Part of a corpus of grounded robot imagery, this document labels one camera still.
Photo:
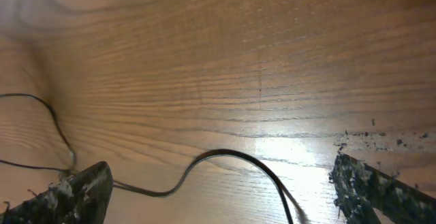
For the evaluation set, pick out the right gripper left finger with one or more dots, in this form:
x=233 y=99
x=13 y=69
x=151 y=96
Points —
x=79 y=199

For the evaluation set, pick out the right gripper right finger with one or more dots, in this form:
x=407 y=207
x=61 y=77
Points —
x=362 y=189

